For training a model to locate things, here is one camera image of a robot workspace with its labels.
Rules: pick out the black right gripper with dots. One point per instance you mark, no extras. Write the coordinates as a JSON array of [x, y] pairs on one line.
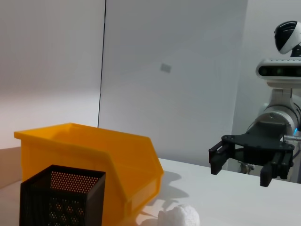
[[261, 141]]

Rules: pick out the white paper ball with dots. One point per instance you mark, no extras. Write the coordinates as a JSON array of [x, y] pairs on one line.
[[181, 216]]

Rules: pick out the black mesh pen holder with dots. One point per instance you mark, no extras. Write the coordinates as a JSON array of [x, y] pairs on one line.
[[61, 202]]

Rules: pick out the white humanoid robot black face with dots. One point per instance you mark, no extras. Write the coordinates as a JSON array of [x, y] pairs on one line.
[[288, 37]]

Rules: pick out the yellow plastic storage bin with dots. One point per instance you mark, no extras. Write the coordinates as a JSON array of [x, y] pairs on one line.
[[94, 155]]

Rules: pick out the right wrist camera silver box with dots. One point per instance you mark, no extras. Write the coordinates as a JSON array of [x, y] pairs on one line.
[[277, 70]]

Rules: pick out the grey wall sticker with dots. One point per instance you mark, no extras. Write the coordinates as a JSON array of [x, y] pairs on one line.
[[165, 67]]

